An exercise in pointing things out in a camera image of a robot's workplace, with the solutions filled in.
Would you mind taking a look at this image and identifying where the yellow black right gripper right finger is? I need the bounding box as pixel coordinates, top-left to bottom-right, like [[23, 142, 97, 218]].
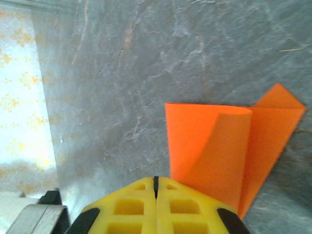
[[156, 176, 251, 234]]

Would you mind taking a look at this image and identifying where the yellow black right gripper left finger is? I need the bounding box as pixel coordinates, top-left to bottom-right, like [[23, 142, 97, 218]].
[[65, 176, 156, 234]]

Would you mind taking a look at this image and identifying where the orange cloth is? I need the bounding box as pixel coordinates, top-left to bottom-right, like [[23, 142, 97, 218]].
[[165, 82, 307, 220]]

